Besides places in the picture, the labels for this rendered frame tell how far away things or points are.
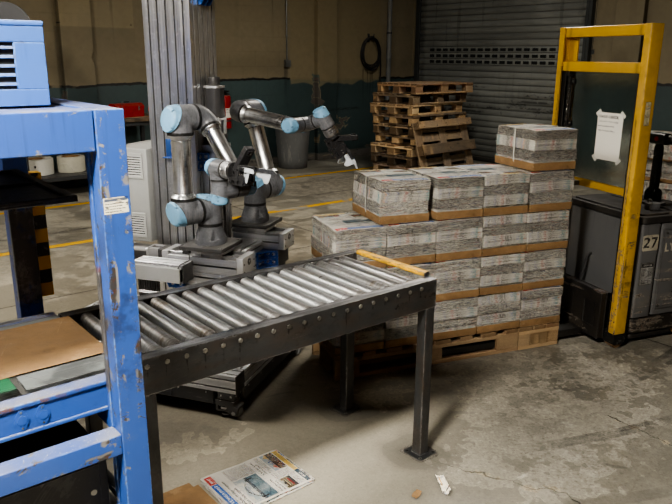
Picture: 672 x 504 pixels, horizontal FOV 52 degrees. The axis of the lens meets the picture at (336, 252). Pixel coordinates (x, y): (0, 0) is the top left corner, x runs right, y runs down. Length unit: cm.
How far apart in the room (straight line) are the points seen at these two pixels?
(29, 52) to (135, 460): 109
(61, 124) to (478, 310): 283
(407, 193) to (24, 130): 231
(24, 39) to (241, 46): 899
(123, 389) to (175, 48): 194
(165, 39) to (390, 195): 132
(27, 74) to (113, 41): 804
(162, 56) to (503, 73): 861
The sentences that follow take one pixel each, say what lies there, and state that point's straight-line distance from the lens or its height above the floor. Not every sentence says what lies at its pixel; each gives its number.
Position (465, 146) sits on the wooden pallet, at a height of 40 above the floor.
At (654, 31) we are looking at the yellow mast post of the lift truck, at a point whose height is 181.
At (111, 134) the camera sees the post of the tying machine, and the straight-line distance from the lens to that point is 176.
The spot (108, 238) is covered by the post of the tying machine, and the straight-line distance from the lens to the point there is 179.
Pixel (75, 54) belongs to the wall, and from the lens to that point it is 963.
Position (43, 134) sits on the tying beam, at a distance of 171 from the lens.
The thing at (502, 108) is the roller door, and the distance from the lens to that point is 1159.
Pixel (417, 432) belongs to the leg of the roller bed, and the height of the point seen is 11.
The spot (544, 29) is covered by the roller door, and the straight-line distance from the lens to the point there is 1117.
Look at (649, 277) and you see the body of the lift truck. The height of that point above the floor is 41.
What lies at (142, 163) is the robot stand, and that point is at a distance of 355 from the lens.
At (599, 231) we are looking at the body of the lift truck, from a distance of 466.
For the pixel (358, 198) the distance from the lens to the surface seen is 382.
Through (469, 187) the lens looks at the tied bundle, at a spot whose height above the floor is 100.
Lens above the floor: 167
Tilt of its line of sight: 16 degrees down
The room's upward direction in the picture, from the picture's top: straight up
